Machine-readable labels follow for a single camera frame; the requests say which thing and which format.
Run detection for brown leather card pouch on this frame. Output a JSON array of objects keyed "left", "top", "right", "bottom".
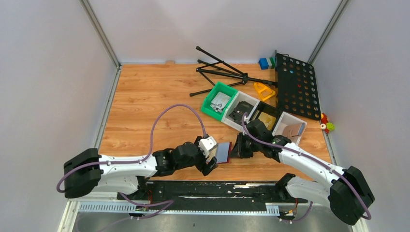
[{"left": 283, "top": 123, "right": 306, "bottom": 139}]

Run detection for white bin with black parts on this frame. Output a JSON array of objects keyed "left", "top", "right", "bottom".
[{"left": 221, "top": 91, "right": 260, "bottom": 132}]

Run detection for blue toy block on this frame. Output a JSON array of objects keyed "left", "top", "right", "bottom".
[{"left": 258, "top": 58, "right": 272, "bottom": 70}]

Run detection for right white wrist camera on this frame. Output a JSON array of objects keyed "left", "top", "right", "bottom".
[{"left": 241, "top": 113, "right": 251, "bottom": 127}]

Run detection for green toy block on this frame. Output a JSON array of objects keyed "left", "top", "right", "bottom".
[{"left": 269, "top": 57, "right": 277, "bottom": 69}]

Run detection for black parts in bin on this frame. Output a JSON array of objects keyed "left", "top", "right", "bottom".
[{"left": 229, "top": 101, "right": 254, "bottom": 124}]

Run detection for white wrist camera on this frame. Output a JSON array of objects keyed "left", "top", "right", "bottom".
[
  {"left": 199, "top": 136, "right": 218, "bottom": 158},
  {"left": 241, "top": 113, "right": 251, "bottom": 127}
]

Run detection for black plastic bin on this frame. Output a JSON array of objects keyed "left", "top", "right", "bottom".
[{"left": 251, "top": 101, "right": 283, "bottom": 131}]

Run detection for colourful small toy pile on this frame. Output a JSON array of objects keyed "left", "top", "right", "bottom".
[{"left": 320, "top": 113, "right": 335, "bottom": 134}]

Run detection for black folding tripod stand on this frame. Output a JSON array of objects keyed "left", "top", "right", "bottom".
[{"left": 195, "top": 46, "right": 278, "bottom": 90}]

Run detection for yellow plastic triangle piece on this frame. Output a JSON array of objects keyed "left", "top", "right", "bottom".
[{"left": 253, "top": 82, "right": 276, "bottom": 101}]

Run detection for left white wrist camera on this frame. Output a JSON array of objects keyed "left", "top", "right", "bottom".
[{"left": 199, "top": 136, "right": 218, "bottom": 158}]

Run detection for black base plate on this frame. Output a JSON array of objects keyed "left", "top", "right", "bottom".
[{"left": 127, "top": 178, "right": 307, "bottom": 212}]

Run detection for white bin at end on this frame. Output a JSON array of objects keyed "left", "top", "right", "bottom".
[{"left": 272, "top": 112, "right": 307, "bottom": 145}]

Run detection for green plastic bin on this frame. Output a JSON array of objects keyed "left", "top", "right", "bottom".
[{"left": 201, "top": 82, "right": 238, "bottom": 121}]

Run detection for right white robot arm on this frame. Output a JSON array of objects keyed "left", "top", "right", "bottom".
[{"left": 237, "top": 119, "right": 375, "bottom": 225}]

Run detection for grey metal parts in bin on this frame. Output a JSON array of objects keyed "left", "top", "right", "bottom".
[{"left": 210, "top": 92, "right": 231, "bottom": 113}]

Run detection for red leather card holder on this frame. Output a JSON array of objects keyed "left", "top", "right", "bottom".
[{"left": 215, "top": 142, "right": 232, "bottom": 164}]

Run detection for black perforated metal panel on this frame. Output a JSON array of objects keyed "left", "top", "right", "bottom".
[{"left": 275, "top": 53, "right": 322, "bottom": 121}]

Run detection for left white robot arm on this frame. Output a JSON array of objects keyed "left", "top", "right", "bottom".
[{"left": 60, "top": 138, "right": 218, "bottom": 200}]

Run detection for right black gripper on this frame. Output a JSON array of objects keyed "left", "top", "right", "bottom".
[{"left": 228, "top": 132, "right": 262, "bottom": 159}]

